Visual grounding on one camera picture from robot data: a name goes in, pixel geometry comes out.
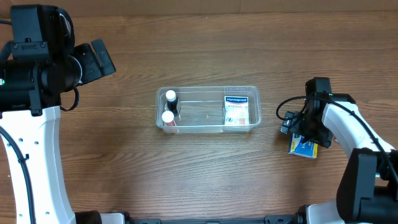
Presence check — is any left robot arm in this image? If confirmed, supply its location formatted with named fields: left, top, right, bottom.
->
left=1, top=40, right=124, bottom=224

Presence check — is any orange bottle white cap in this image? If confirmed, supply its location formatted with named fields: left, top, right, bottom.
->
left=161, top=111, right=177, bottom=126

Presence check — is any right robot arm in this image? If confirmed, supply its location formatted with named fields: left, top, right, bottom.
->
left=281, top=93, right=397, bottom=223

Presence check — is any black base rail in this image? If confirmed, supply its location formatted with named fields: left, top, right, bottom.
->
left=123, top=212, right=307, bottom=224

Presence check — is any black bottle white cap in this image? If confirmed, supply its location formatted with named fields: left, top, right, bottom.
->
left=165, top=90, right=181, bottom=116

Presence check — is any white Hansaplast plaster box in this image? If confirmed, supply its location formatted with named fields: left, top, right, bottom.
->
left=224, top=96, right=250, bottom=126

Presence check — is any blue Vicks VapoDrops box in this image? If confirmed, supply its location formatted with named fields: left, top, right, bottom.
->
left=288, top=133, right=318, bottom=159

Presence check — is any clear plastic container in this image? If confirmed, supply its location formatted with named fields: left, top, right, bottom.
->
left=155, top=86, right=262, bottom=134

